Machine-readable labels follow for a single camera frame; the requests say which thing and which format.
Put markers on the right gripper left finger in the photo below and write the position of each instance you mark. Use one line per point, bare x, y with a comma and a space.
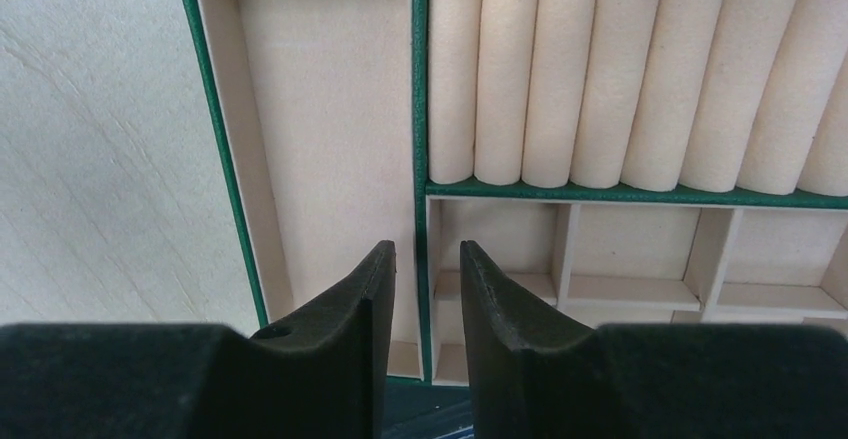
319, 372

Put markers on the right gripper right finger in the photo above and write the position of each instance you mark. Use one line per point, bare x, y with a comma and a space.
537, 373

